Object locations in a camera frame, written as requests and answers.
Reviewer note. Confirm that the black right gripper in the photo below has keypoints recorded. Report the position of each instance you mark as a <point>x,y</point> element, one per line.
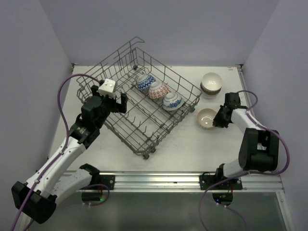
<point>217,120</point>

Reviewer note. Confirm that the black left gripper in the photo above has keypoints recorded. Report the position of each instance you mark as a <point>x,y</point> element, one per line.
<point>120,107</point>

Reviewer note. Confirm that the plain white bowl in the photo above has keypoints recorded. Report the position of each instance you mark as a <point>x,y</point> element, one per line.
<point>209,97</point>

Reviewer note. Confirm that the red dotted pattern bowl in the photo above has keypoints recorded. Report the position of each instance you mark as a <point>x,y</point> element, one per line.
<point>209,92</point>

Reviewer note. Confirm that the blue zigzag bowl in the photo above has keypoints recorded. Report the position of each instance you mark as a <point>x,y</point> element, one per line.
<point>144,81</point>

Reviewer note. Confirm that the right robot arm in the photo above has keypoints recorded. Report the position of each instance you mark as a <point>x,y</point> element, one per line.
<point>259,149</point>

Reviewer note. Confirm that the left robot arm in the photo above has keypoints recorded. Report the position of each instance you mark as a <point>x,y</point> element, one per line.
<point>39,196</point>

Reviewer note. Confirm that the red lattice bowl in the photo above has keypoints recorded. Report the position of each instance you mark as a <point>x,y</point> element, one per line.
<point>157,90</point>

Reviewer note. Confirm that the blue floral white bowl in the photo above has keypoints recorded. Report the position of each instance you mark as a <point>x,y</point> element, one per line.
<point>172,101</point>

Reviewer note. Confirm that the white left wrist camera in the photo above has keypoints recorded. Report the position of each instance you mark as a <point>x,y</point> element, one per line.
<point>108,88</point>

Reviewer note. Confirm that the grey wire dish rack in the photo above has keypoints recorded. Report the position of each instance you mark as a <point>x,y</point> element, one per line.
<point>146,122</point>

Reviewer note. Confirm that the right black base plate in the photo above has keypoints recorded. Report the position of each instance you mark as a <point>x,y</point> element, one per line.
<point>206,180</point>

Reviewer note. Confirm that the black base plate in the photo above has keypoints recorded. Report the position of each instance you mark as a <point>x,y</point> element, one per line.
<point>206,180</point>
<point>107,180</point>

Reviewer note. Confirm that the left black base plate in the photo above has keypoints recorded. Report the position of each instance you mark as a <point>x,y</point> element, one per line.
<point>107,180</point>

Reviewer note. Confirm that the aluminium mounting rail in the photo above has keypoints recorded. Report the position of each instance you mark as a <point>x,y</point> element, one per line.
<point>186,182</point>

